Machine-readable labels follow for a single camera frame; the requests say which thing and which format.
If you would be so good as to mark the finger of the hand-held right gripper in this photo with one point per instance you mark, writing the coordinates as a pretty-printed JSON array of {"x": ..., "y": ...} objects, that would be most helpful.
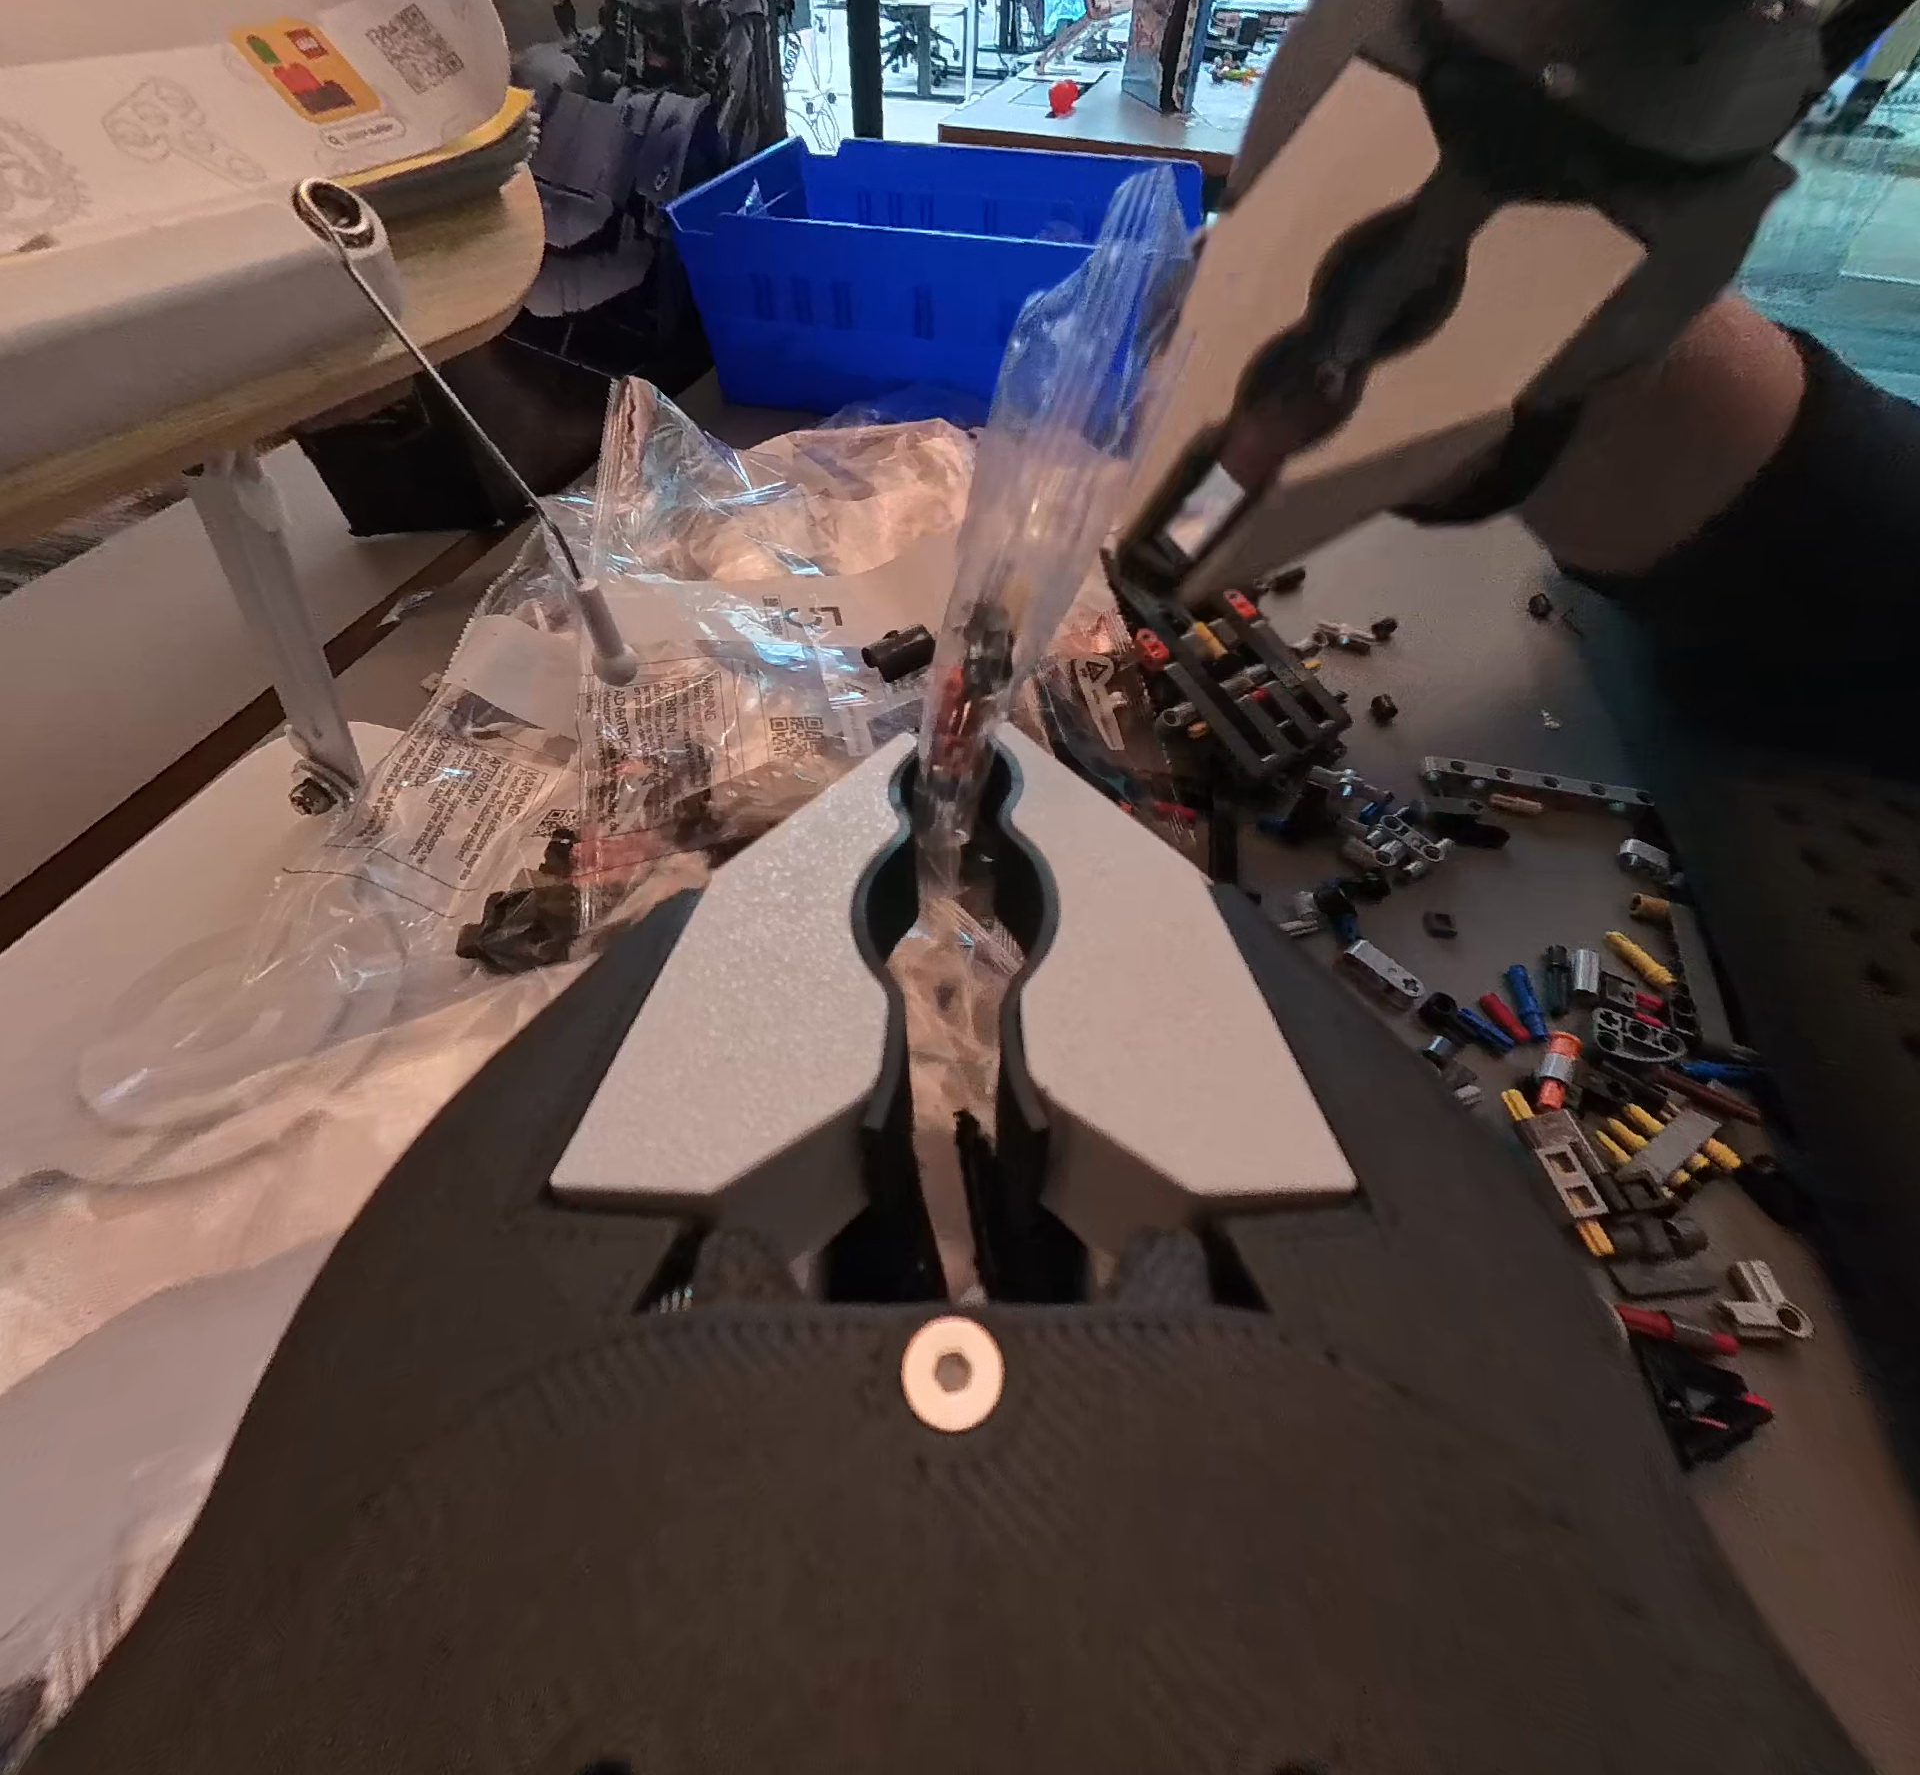
[
  {"x": 1291, "y": 230},
  {"x": 1485, "y": 350}
]

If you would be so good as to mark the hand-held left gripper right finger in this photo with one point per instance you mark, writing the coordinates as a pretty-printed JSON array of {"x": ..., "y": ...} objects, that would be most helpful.
[{"x": 1185, "y": 1056}]

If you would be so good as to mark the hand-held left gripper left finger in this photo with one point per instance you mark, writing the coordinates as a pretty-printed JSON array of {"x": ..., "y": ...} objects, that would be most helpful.
[{"x": 721, "y": 1056}]

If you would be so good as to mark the small clear lego bag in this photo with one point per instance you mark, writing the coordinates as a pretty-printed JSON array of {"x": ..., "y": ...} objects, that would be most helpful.
[{"x": 1080, "y": 382}]

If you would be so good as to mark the grey lego frame assembly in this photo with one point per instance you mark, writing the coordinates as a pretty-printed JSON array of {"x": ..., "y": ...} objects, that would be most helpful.
[{"x": 1245, "y": 696}]

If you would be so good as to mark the person's right forearm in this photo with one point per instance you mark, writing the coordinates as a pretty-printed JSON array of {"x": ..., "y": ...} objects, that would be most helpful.
[{"x": 1799, "y": 576}]

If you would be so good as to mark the light grey lego connector cluster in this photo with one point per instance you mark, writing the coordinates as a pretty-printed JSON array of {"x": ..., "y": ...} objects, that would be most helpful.
[{"x": 1394, "y": 837}]

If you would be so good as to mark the pile of loose lego pieces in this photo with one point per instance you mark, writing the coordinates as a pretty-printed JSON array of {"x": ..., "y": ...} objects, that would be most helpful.
[{"x": 1606, "y": 1102}]

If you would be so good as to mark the long light grey lego beam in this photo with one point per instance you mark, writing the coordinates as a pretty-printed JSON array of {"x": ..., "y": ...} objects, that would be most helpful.
[{"x": 1545, "y": 787}]

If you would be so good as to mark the black cylinder lego piece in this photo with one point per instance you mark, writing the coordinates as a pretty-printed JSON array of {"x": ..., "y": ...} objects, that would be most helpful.
[{"x": 899, "y": 654}]

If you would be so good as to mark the crumpled clear lego bag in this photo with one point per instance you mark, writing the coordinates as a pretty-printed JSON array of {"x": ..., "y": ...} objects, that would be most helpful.
[{"x": 886, "y": 471}]

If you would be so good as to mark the dark lego set box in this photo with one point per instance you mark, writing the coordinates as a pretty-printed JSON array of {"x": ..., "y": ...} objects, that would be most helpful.
[{"x": 630, "y": 81}]

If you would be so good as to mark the person's right hand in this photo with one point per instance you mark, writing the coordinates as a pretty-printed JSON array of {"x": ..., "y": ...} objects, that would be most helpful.
[{"x": 1664, "y": 440}]

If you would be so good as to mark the brown office desk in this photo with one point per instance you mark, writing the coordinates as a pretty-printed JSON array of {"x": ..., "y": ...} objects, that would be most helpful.
[{"x": 1111, "y": 133}]

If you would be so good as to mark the patterned box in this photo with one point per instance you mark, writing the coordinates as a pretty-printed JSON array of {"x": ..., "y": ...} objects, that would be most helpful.
[{"x": 1162, "y": 35}]

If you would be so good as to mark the small red object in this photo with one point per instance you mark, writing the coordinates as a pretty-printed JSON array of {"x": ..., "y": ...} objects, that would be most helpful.
[{"x": 1064, "y": 99}]

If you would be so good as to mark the blue storage bin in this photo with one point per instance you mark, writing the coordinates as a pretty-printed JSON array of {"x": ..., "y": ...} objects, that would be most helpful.
[
  {"x": 959, "y": 179},
  {"x": 869, "y": 320}
]

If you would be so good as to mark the clear bag with warning print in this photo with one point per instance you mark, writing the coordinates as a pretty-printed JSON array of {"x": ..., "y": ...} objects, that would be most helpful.
[{"x": 481, "y": 787}]

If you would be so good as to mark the clear bag with number strip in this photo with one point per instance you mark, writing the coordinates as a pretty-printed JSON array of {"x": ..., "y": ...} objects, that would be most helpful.
[{"x": 721, "y": 576}]

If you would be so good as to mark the flat serrated clear bag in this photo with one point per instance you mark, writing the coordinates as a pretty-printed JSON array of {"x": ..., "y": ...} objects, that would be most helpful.
[{"x": 181, "y": 1281}]

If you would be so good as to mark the yellow-edged instruction booklet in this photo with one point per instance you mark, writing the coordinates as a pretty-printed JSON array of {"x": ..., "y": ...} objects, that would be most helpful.
[{"x": 465, "y": 162}]

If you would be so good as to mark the wooden book stand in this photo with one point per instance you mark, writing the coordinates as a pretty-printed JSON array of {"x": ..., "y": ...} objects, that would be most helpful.
[{"x": 225, "y": 365}]

